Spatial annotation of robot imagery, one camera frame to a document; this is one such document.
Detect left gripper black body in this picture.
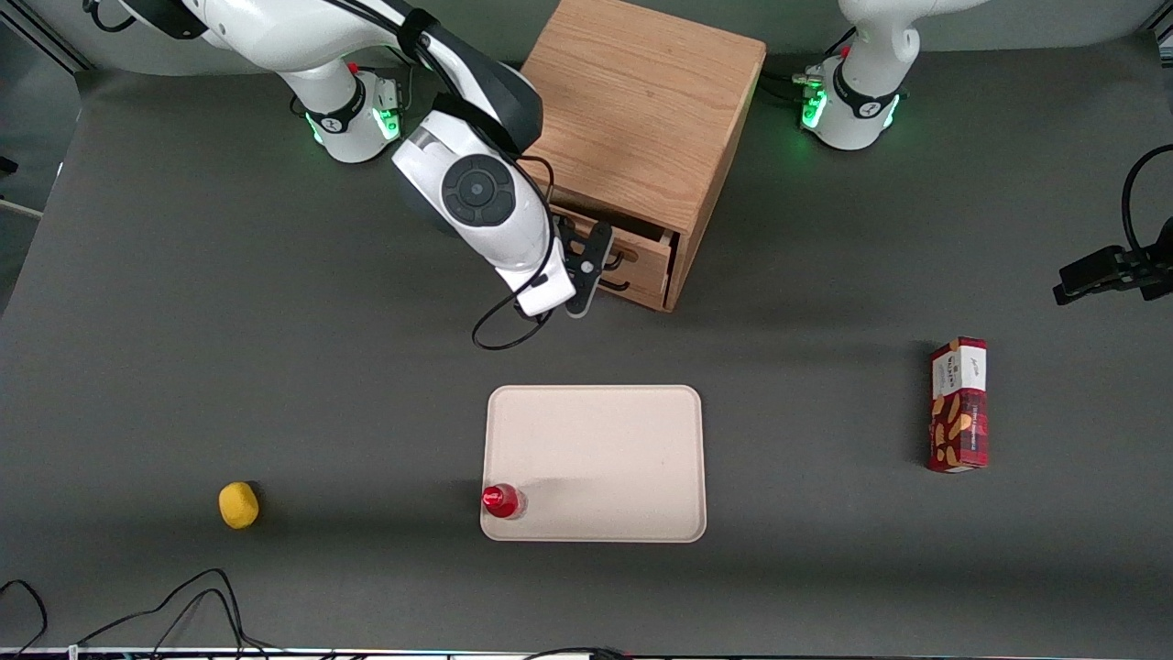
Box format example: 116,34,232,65
1112,238,1173,302

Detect wooden drawer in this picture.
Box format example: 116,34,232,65
596,261,672,311
550,206,681,271

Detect wooden drawer cabinet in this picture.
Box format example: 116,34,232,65
518,0,768,314

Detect white rectangular tray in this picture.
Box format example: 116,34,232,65
480,384,707,544

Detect red plaid biscuit box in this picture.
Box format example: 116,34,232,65
926,336,990,474

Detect red soda bottle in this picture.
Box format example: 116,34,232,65
482,483,526,521

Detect yellow lemon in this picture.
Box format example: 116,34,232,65
218,481,260,531

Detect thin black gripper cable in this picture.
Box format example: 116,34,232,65
472,154,557,352
1122,144,1173,259

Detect black arm cable sleeve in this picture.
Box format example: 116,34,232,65
316,0,546,157

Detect black arm base cable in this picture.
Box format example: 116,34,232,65
759,70,822,96

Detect black loose cable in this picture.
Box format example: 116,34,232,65
521,645,633,660
147,588,280,659
0,578,49,658
78,568,247,654

